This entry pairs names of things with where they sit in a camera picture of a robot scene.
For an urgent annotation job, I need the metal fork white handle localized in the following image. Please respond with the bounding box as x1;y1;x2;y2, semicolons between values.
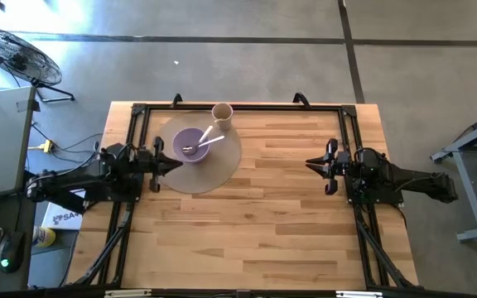
195;125;214;147

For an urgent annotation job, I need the beige ribbed cup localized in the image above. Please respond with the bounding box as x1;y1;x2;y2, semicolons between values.
210;102;235;132

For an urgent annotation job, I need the black computer mouse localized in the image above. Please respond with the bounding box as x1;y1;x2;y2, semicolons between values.
0;230;25;274

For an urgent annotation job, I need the metal spoon white handle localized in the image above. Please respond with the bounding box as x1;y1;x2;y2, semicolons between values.
181;135;226;156

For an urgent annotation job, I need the dark grey desk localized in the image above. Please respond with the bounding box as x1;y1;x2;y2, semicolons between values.
0;190;39;291

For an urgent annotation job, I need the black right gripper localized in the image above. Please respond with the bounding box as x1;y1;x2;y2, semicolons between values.
306;138;352;195

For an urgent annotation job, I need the yellow white bottle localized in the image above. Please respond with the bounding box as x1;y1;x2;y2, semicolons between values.
31;225;57;248

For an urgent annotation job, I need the white cardboard box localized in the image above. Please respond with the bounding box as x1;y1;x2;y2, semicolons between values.
41;188;86;231

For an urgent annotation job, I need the grey metal table frame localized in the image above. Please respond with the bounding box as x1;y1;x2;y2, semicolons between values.
430;105;477;244

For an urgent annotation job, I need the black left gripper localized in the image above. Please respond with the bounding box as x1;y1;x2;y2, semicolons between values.
135;136;184;194

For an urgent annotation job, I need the silver metal bracket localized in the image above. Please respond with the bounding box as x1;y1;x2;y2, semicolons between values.
335;290;384;298
104;289;152;298

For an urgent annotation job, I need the black floor fan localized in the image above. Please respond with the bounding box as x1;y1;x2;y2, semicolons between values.
0;26;76;103

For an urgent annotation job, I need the purple bowl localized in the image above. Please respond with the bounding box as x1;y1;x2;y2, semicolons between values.
171;127;212;165

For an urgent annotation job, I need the round grey placemat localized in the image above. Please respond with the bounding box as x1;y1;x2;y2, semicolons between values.
155;110;243;195

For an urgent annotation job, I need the black aluminium table frame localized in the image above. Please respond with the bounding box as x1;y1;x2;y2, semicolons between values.
66;91;420;291

